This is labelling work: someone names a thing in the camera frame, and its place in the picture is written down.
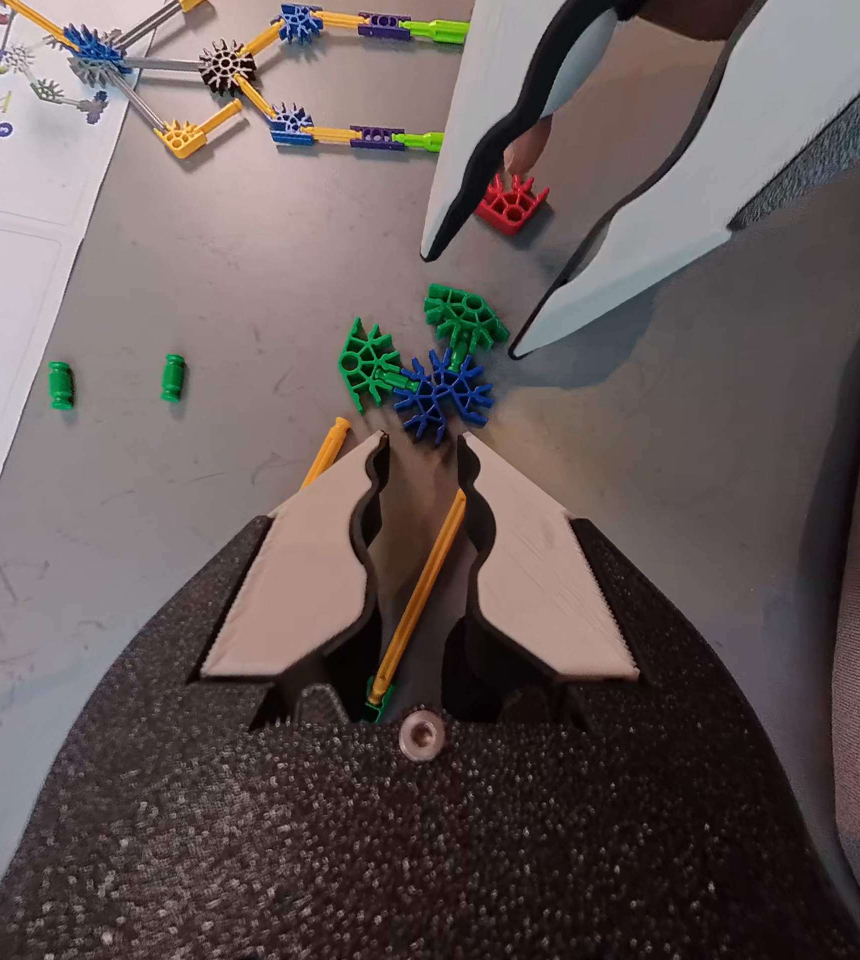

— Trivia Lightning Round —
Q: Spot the connector assembly with yellow rods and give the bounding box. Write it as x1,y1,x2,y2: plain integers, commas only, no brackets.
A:
299,417,470,725

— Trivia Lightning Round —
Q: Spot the white instruction sheet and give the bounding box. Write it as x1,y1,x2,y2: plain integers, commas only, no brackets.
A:
0,0,157,609

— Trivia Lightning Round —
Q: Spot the green fan-shaped connector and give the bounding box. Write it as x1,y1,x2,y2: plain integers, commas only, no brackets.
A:
337,317,404,415
424,283,511,354

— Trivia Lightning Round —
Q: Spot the multicolour rod connector toy figure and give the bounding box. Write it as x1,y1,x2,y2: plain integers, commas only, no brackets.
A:
2,0,470,160

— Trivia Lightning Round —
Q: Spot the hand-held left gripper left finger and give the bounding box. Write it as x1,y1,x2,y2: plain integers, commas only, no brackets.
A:
199,431,392,682

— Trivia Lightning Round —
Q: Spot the blue snowflake connector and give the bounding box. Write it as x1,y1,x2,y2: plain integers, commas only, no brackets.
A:
392,348,494,444

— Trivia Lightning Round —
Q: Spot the person's right hand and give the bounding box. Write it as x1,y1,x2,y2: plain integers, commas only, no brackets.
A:
505,116,554,177

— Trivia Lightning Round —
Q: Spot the red corner connector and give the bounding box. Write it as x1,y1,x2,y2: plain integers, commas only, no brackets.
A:
473,174,551,237

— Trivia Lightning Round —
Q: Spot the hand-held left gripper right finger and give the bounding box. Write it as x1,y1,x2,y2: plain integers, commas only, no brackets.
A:
458,433,641,682

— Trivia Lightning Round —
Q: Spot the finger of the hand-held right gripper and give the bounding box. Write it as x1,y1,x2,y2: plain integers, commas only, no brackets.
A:
507,0,860,360
420,0,622,264

